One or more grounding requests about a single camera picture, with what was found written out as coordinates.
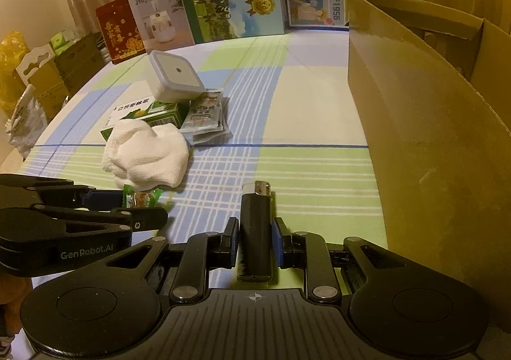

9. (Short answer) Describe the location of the green candy wrapper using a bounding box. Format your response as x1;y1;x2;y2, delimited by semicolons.
122;184;163;209

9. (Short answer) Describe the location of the white towel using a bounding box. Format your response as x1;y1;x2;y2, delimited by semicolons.
101;119;190;191

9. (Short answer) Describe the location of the black lighter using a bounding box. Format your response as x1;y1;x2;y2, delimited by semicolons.
237;180;273;282

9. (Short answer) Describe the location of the clear snack packet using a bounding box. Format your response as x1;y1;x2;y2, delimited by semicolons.
180;89;232;146

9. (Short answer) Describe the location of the white square night light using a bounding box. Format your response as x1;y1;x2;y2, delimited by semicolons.
146;50;205;103

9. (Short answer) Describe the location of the person left hand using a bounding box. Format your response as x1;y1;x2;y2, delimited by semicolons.
0;271;33;338

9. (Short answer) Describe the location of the white plastic bag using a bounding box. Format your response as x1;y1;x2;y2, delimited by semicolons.
6;84;48;160

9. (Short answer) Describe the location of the green medicine box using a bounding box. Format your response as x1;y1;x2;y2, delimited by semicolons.
101;97;190;140

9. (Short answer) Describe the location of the brown cardboard carton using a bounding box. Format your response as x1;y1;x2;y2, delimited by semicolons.
28;33;105;121

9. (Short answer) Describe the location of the white cutout cardboard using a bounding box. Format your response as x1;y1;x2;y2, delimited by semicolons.
16;44;55;86

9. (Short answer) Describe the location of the green white small box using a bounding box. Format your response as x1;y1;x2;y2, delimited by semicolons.
50;28;81;56

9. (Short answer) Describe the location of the yellow plastic bag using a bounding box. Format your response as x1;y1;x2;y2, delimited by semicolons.
0;31;30;118

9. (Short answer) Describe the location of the red gift box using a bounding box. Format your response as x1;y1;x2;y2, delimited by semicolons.
95;0;146;64

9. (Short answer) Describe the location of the plaid bed sheet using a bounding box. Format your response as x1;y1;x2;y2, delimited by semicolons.
18;31;387;248

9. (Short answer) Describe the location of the white humidifier box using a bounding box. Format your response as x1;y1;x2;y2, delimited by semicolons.
128;0;195;53

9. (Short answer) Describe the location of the brown cardboard box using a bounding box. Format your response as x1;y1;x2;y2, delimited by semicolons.
348;0;510;344

